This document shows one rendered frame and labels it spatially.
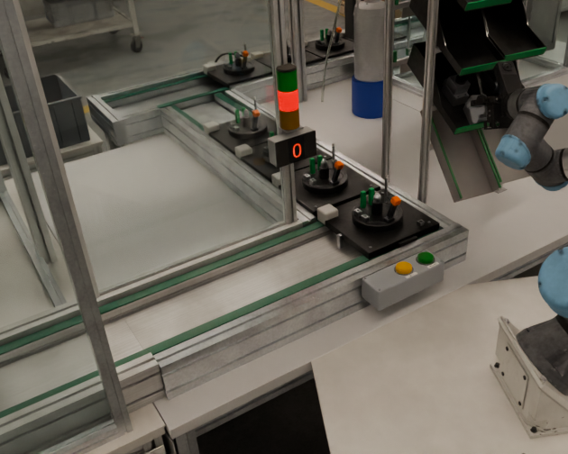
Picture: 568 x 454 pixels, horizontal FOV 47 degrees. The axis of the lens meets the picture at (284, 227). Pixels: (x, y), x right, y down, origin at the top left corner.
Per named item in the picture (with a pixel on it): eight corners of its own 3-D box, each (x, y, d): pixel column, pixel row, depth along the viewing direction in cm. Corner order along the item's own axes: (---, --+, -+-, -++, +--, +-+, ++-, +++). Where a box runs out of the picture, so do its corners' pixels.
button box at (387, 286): (444, 280, 168) (445, 260, 165) (379, 312, 160) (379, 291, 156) (425, 267, 173) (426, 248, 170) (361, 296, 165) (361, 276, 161)
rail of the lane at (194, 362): (465, 259, 182) (469, 226, 176) (168, 400, 145) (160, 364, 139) (452, 250, 186) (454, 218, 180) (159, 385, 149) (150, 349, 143)
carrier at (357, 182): (380, 192, 198) (380, 154, 191) (314, 217, 188) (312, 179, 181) (334, 162, 216) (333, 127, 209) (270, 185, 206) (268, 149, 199)
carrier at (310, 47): (365, 50, 309) (365, 23, 302) (323, 62, 299) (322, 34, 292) (335, 39, 327) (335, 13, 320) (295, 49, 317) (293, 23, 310)
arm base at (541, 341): (579, 405, 132) (621, 376, 129) (543, 380, 124) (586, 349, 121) (540, 350, 144) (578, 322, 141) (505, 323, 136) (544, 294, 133)
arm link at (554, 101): (535, 108, 139) (555, 74, 139) (507, 111, 149) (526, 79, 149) (562, 128, 140) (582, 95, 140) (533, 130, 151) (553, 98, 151)
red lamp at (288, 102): (302, 108, 164) (301, 89, 161) (285, 113, 162) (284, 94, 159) (291, 102, 167) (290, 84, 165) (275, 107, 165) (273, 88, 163)
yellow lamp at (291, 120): (303, 126, 166) (302, 108, 164) (287, 131, 164) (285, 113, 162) (293, 120, 170) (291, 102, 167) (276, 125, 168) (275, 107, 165)
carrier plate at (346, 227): (439, 229, 179) (439, 222, 178) (369, 259, 169) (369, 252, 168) (383, 194, 197) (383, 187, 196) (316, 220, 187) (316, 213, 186)
